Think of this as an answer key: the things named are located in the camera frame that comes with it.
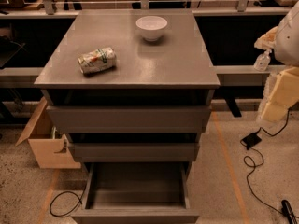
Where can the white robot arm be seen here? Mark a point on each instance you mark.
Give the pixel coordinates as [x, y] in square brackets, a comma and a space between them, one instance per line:
[286, 48]

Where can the black power strip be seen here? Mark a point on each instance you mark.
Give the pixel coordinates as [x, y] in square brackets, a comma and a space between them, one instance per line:
[288, 213]

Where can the black power adapter brick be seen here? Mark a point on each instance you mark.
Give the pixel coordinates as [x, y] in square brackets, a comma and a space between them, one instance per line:
[251, 140]

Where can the clear sanitizer pump bottle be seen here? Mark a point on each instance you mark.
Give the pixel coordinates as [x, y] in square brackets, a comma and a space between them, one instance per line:
[262, 61]

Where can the open cardboard box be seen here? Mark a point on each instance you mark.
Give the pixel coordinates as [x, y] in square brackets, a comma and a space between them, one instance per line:
[49, 150]

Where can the grey top drawer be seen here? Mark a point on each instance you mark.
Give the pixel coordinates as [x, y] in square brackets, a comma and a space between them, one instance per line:
[153, 119]

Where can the grey shelf rail behind cabinet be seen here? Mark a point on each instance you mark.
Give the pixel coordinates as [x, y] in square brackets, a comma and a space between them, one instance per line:
[232, 76]

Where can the grey middle drawer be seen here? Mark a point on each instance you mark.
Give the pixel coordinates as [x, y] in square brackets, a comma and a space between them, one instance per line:
[133, 152]

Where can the open grey bottom drawer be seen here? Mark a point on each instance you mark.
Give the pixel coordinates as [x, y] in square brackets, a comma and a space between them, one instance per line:
[136, 193]

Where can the white ceramic bowl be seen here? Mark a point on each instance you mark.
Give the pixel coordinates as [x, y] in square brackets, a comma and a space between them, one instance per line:
[151, 27]

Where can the grey drawer cabinet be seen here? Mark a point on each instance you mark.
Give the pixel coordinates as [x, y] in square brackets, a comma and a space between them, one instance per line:
[173, 71]

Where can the crushed 7up soda can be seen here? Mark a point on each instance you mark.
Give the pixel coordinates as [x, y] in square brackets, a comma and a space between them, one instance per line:
[97, 61]

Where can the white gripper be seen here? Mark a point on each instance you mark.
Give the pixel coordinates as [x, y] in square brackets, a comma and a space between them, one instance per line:
[289, 39]

